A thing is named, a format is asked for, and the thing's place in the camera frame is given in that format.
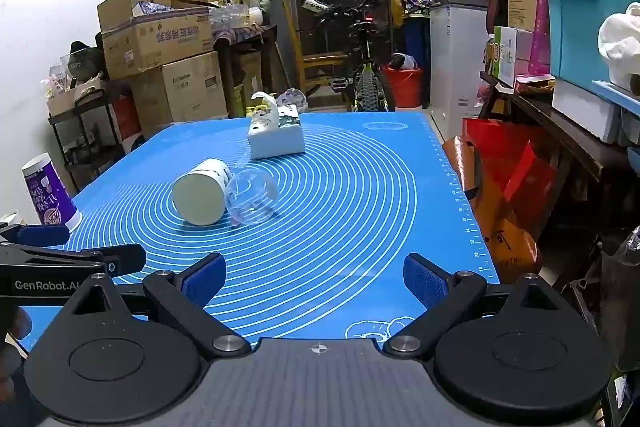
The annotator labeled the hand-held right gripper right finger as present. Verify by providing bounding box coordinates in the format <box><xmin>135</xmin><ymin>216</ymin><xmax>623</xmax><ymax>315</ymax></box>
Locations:
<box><xmin>382</xmin><ymin>253</ymin><xmax>576</xmax><ymax>356</ymax></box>

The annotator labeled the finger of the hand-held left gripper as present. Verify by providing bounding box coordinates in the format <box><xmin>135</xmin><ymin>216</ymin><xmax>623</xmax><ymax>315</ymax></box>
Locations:
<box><xmin>80</xmin><ymin>243</ymin><xmax>148</xmax><ymax>279</ymax></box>
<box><xmin>0</xmin><ymin>223</ymin><xmax>71</xmax><ymax>249</ymax></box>

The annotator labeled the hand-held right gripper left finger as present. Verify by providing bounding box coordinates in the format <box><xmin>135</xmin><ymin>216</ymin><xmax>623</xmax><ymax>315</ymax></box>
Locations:
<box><xmin>60</xmin><ymin>252</ymin><xmax>252</xmax><ymax>356</ymax></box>

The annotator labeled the white ceramic cup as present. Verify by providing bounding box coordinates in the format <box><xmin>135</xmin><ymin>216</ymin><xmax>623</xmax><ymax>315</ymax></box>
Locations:
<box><xmin>172</xmin><ymin>158</ymin><xmax>232</xmax><ymax>227</ymax></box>

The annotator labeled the clear glass cup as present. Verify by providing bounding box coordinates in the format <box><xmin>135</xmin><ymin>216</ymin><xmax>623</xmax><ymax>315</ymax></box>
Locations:
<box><xmin>224</xmin><ymin>165</ymin><xmax>280</xmax><ymax>227</ymax></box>

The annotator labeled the purple paper cup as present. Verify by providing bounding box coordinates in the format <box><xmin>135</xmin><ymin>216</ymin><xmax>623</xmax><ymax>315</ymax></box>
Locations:
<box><xmin>21</xmin><ymin>151</ymin><xmax>84</xmax><ymax>233</ymax></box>

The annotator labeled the person's left hand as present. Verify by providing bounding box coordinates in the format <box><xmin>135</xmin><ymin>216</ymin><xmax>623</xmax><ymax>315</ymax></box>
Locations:
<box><xmin>0</xmin><ymin>306</ymin><xmax>34</xmax><ymax>381</ymax></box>

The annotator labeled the blue silicone mat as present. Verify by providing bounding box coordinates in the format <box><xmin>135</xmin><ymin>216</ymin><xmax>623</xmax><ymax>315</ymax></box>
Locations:
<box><xmin>20</xmin><ymin>111</ymin><xmax>502</xmax><ymax>354</ymax></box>

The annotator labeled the black metal rack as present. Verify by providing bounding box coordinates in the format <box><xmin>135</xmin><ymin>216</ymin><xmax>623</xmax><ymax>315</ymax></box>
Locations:
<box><xmin>47</xmin><ymin>79</ymin><xmax>135</xmax><ymax>194</ymax></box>

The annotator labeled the red paper bag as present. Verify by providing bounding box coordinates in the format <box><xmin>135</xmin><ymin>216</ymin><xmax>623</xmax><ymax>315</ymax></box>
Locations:
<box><xmin>462</xmin><ymin>117</ymin><xmax>559</xmax><ymax>230</ymax></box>

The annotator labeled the white tissue box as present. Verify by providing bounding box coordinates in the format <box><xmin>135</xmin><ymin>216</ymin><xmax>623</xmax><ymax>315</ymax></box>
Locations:
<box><xmin>248</xmin><ymin>91</ymin><xmax>306</xmax><ymax>160</ymax></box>

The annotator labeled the plain large cardboard box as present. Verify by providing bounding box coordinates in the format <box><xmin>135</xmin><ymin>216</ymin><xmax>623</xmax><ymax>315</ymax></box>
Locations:
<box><xmin>130</xmin><ymin>51</ymin><xmax>229</xmax><ymax>140</ymax></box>

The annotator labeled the red bucket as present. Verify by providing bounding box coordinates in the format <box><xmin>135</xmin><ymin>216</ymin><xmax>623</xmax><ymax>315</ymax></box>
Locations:
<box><xmin>382</xmin><ymin>62</ymin><xmax>424</xmax><ymax>110</ymax></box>

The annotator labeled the dark wooden shelf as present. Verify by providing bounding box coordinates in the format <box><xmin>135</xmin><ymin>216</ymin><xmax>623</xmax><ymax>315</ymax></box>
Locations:
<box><xmin>479</xmin><ymin>71</ymin><xmax>640</xmax><ymax>228</ymax></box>

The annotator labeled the black bag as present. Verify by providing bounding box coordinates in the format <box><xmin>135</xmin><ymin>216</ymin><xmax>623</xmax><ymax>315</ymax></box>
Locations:
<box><xmin>592</xmin><ymin>227</ymin><xmax>640</xmax><ymax>374</ymax></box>

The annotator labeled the white chest freezer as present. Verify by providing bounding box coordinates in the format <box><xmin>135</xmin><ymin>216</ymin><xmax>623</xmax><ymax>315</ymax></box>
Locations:
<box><xmin>428</xmin><ymin>0</ymin><xmax>490</xmax><ymax>140</ymax></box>

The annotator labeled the black bicycle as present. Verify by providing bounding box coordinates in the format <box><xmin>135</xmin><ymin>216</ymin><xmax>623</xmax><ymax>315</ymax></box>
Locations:
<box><xmin>290</xmin><ymin>0</ymin><xmax>397</xmax><ymax>114</ymax></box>

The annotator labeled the printed open cardboard box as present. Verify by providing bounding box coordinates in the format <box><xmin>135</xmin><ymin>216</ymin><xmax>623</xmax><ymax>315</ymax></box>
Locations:
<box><xmin>97</xmin><ymin>0</ymin><xmax>214</xmax><ymax>80</ymax></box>

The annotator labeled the dark wooden table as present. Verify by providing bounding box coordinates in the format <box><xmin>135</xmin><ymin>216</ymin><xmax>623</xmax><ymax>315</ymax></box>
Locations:
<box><xmin>212</xmin><ymin>24</ymin><xmax>279</xmax><ymax>118</ymax></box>

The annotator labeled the white plastic box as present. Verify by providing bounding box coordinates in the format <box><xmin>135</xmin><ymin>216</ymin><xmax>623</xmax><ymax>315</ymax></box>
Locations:
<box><xmin>551</xmin><ymin>78</ymin><xmax>622</xmax><ymax>144</ymax></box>

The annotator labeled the green and white carton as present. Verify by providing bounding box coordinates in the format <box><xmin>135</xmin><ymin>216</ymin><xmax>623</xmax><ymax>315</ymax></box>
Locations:
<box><xmin>492</xmin><ymin>26</ymin><xmax>534</xmax><ymax>89</ymax></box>

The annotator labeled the wooden chair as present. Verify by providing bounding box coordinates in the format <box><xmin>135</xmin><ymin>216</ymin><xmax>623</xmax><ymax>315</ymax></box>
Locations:
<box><xmin>282</xmin><ymin>0</ymin><xmax>352</xmax><ymax>100</ymax></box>

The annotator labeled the pink carton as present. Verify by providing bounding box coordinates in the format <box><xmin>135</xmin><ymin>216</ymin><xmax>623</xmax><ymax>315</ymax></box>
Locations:
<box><xmin>528</xmin><ymin>0</ymin><xmax>551</xmax><ymax>76</ymax></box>

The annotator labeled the turquoise plastic storage bin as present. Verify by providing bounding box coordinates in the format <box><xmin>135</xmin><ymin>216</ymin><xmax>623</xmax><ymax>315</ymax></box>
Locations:
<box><xmin>540</xmin><ymin>0</ymin><xmax>640</xmax><ymax>84</ymax></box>

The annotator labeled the white crumpled cloth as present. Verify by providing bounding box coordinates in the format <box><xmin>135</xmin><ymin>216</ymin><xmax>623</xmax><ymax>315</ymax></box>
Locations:
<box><xmin>598</xmin><ymin>3</ymin><xmax>640</xmax><ymax>96</ymax></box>

